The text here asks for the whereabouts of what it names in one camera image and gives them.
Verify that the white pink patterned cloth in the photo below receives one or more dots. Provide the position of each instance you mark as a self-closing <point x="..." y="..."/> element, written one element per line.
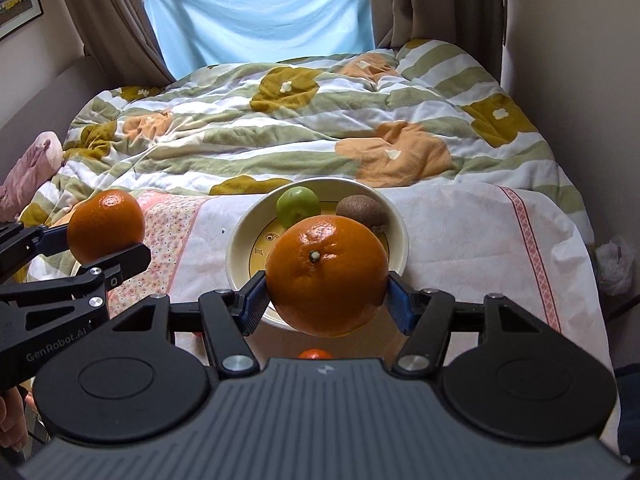
<point x="467" y="239"/>

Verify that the brown right curtain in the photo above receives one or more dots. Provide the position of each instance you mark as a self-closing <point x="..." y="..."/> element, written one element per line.
<point x="476" y="26"/>

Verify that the light blue window cloth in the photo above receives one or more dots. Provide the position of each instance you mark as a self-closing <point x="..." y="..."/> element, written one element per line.
<point x="196" y="33"/>

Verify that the cream ceramic bowl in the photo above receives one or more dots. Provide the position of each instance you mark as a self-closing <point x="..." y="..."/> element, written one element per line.
<point x="259" y="229"/>

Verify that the brown left curtain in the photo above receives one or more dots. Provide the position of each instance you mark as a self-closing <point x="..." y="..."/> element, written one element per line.
<point x="119" y="36"/>

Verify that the person left hand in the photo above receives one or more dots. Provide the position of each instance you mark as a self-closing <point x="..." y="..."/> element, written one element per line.
<point x="14" y="432"/>

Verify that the brown curtain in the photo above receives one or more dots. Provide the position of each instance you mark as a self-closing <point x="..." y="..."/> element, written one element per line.
<point x="476" y="26"/>
<point x="119" y="36"/>

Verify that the grey headboard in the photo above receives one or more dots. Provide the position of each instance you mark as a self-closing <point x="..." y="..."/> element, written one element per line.
<point x="51" y="109"/>

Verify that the brown kiwi back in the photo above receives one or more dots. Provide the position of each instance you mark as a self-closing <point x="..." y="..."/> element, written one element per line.
<point x="364" y="210"/>

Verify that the medium orange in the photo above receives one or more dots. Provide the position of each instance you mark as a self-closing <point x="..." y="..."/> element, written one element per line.
<point x="109" y="222"/>

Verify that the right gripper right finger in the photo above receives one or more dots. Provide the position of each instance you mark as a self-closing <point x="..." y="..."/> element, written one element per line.
<point x="427" y="317"/>

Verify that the green apple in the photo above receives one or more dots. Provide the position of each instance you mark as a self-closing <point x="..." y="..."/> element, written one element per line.
<point x="297" y="204"/>

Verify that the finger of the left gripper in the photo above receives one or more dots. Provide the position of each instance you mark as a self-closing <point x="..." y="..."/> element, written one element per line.
<point x="97" y="278"/>
<point x="19" y="245"/>

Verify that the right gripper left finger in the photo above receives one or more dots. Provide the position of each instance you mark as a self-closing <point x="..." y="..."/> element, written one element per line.
<point x="225" y="317"/>

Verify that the green striped floral duvet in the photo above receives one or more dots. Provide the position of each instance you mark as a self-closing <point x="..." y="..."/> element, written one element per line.
<point x="425" y="113"/>

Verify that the large orange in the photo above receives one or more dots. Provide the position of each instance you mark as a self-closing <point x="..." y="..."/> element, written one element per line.
<point x="327" y="276"/>

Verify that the white plastic bag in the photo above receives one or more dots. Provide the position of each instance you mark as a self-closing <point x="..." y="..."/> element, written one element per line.
<point x="615" y="267"/>

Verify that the small tangerine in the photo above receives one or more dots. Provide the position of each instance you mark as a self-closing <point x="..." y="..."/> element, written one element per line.
<point x="315" y="354"/>

